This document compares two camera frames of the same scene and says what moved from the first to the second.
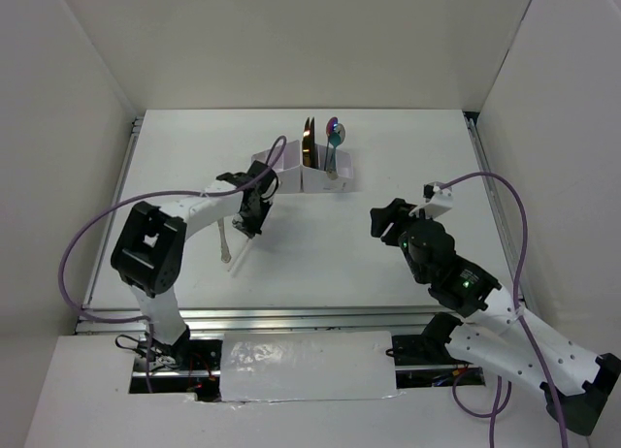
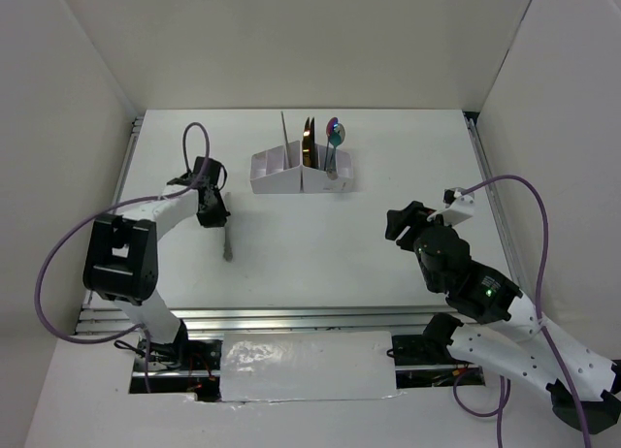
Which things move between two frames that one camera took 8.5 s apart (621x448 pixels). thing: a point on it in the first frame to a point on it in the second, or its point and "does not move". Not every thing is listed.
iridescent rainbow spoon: [331, 127] does not move
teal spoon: [335, 140] does not move
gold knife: [307, 146] does not move
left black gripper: [250, 228] to [219, 216]
